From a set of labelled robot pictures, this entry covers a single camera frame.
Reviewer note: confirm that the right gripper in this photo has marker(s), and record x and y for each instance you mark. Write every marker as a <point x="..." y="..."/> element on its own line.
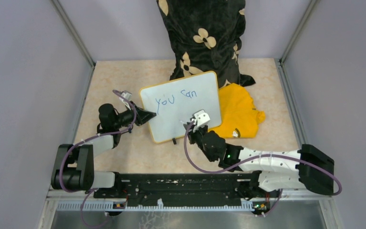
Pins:
<point x="191" y="135"/>

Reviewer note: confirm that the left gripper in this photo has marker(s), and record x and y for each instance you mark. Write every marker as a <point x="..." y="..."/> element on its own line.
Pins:
<point x="142" y="115"/>

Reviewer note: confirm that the yellow-framed whiteboard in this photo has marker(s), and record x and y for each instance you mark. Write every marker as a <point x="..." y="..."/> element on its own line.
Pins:
<point x="178" y="100"/>

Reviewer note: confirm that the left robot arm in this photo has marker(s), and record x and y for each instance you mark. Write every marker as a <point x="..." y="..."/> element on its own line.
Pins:
<point x="74" y="164"/>

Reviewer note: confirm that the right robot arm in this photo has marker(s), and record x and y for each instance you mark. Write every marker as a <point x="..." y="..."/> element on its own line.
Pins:
<point x="307" y="167"/>

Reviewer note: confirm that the yellow t-shirt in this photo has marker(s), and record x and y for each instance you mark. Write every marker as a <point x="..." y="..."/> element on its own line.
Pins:
<point x="240" y="117"/>

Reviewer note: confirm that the black floral blanket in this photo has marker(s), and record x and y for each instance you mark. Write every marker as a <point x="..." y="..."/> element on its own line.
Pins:
<point x="205" y="35"/>

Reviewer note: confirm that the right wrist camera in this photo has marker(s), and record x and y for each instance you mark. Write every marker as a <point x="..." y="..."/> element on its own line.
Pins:
<point x="200" y="119"/>

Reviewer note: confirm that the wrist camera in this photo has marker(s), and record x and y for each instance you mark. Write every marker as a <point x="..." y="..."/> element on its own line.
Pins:
<point x="125" y="97"/>
<point x="200" y="119"/>

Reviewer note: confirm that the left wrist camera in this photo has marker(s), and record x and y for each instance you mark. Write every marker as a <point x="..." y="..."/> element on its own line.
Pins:
<point x="125" y="97"/>

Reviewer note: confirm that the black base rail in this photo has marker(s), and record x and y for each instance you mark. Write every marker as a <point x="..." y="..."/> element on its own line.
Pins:
<point x="187" y="190"/>

